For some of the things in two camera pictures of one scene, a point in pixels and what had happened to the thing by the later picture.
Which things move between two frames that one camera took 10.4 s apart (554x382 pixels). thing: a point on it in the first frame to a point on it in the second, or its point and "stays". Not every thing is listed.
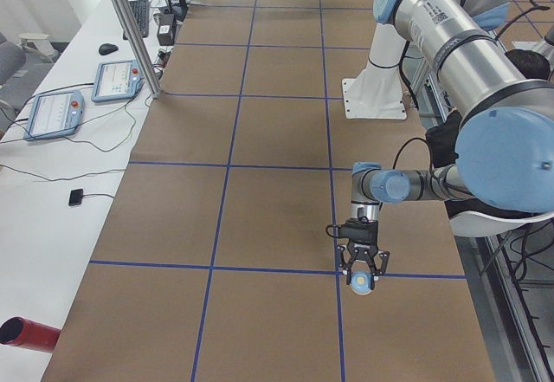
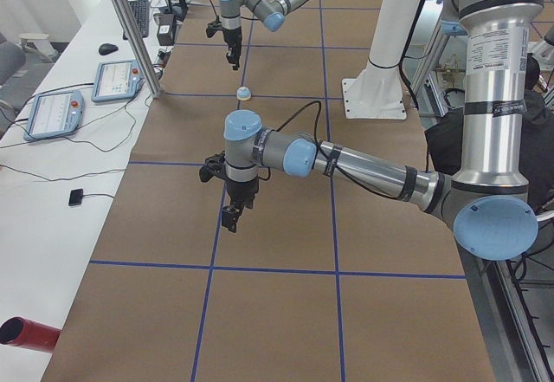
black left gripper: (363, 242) to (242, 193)
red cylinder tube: (22, 332) stays
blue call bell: (361, 282) to (243, 93)
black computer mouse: (107, 48) stays
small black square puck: (75, 197) stays
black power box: (165, 31) stays
